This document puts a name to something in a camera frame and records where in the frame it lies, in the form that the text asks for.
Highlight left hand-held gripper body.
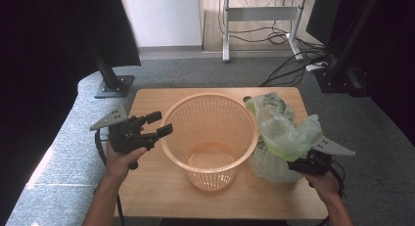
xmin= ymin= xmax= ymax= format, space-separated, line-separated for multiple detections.
xmin=89 ymin=104 xmax=161 ymax=171

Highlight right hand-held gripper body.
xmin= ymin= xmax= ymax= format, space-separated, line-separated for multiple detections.
xmin=288 ymin=136 xmax=356 ymax=177

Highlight translucent green trash bag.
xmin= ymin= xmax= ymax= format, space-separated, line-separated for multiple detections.
xmin=244 ymin=91 xmax=324 ymax=184

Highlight peach plastic waste basket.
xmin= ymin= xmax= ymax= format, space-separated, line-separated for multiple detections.
xmin=160 ymin=93 xmax=260 ymax=192

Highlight person's right hand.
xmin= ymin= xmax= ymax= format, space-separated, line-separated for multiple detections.
xmin=301 ymin=171 xmax=341 ymax=204

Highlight person's left hand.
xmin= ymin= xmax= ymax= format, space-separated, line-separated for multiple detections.
xmin=105 ymin=145 xmax=148 ymax=185

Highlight black stand base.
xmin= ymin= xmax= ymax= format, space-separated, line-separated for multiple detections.
xmin=313 ymin=67 xmax=370 ymax=98

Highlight white power strip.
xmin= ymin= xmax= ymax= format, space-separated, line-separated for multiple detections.
xmin=305 ymin=62 xmax=329 ymax=72

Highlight black curtain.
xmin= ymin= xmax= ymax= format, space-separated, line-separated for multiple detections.
xmin=356 ymin=0 xmax=415 ymax=147
xmin=0 ymin=0 xmax=142 ymax=220

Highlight right hand-held gripper cable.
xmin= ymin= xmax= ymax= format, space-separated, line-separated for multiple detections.
xmin=330 ymin=158 xmax=347 ymax=200

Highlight hand-held gripper cable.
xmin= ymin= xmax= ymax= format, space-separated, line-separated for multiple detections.
xmin=330 ymin=158 xmax=347 ymax=200
xmin=94 ymin=128 xmax=125 ymax=226

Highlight left hand-held gripper cable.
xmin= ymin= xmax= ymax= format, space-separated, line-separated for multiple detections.
xmin=94 ymin=128 xmax=125 ymax=226

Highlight grey stand base plate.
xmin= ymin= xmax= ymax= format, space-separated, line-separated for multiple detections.
xmin=94 ymin=74 xmax=136 ymax=100

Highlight black metal stand post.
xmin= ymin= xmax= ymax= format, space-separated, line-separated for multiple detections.
xmin=92 ymin=48 xmax=122 ymax=91
xmin=332 ymin=0 xmax=384 ymax=77

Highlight black floor cable bundle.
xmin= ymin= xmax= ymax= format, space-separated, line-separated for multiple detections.
xmin=258 ymin=34 xmax=332 ymax=88

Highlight black hanging desk cables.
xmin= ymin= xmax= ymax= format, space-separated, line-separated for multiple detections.
xmin=217 ymin=0 xmax=292 ymax=46

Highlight white desk frame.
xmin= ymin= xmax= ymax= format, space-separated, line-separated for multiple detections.
xmin=221 ymin=0 xmax=309 ymax=64

